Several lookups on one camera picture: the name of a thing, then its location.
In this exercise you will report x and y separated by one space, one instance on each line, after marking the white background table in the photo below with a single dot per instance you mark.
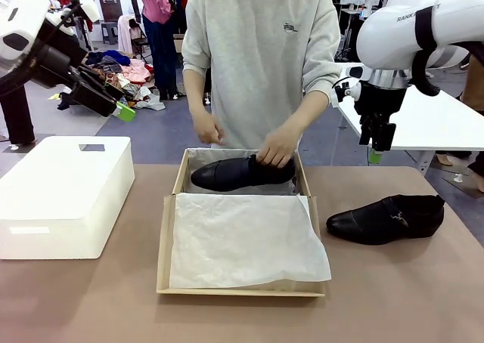
423 120

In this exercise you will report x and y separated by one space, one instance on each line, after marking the white plastic storage box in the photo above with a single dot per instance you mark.
56 199

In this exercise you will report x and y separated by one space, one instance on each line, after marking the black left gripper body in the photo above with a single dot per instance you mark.
56 63

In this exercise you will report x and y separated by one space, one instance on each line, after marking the person's right hand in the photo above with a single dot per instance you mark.
207 127

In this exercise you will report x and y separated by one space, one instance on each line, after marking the white tissue paper sheet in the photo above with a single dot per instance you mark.
242 237

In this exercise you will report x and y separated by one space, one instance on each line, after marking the white garment on chair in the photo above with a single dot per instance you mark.
126 33

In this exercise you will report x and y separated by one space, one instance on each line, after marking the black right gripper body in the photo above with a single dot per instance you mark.
380 101

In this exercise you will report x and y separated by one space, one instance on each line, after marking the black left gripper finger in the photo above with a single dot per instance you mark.
100 82
98 103

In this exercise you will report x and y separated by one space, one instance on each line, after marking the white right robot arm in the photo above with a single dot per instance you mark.
416 25

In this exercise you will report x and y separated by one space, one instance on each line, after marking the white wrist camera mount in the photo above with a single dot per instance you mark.
85 7
348 90

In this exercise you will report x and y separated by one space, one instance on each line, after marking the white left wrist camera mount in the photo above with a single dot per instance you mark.
85 7

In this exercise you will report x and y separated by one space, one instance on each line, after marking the person's grey sweatshirt torso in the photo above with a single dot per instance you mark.
257 56

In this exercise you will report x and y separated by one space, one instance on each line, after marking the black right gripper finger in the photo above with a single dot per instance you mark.
385 139
368 129

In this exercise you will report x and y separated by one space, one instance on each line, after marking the brown cardboard shoe box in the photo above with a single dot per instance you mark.
166 245

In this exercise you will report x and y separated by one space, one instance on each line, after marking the mannequin with pink shirt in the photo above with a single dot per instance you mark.
159 25

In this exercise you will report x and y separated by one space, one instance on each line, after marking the black leather shoe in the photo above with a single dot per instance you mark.
230 175
378 222

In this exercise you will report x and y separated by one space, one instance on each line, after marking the person's left forearm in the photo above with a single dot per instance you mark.
308 114

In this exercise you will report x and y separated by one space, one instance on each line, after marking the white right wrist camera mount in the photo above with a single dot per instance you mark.
348 90

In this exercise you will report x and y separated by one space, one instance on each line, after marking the person's left hand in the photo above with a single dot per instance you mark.
278 150

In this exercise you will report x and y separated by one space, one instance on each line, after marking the bystander with dark trousers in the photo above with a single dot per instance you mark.
17 112

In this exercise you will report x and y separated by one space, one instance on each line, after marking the pile of colourful clothes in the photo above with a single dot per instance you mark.
125 75

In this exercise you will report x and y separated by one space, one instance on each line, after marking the person's right forearm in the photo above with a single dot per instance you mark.
199 101

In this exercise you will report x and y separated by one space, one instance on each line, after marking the dark red chair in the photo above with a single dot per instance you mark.
110 10

